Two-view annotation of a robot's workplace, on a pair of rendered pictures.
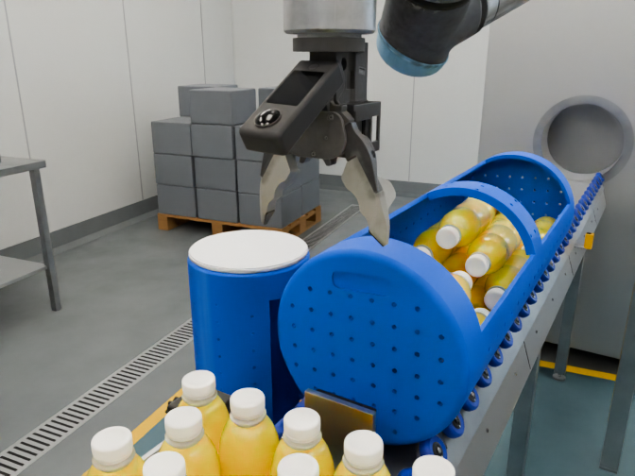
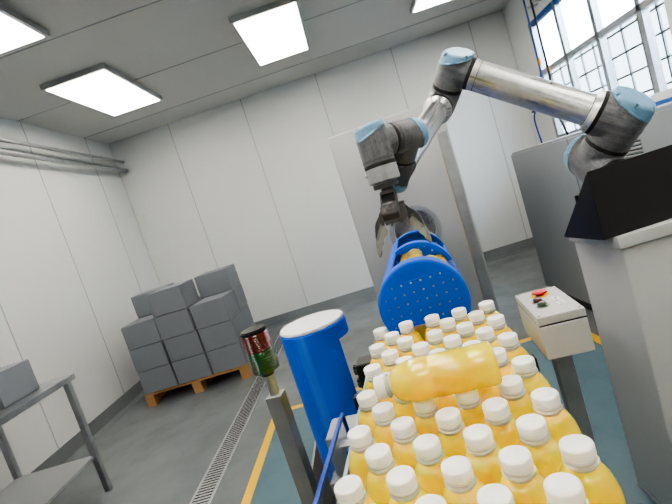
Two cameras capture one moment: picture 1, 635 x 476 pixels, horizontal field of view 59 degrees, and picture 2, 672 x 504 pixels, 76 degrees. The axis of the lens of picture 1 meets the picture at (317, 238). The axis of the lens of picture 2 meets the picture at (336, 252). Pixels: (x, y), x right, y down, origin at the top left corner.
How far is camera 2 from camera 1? 0.76 m
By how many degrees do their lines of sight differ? 23
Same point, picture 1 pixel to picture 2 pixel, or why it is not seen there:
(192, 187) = (168, 363)
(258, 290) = (333, 334)
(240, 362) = (336, 380)
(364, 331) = (421, 295)
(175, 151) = (146, 342)
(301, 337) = (394, 313)
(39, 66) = (24, 317)
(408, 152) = (301, 287)
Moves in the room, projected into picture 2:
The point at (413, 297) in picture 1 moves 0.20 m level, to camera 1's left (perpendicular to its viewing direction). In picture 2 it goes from (436, 269) to (380, 292)
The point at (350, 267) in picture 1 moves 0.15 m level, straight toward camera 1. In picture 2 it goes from (406, 271) to (431, 273)
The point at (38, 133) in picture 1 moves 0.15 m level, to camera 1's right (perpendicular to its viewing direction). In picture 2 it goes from (36, 368) to (54, 361)
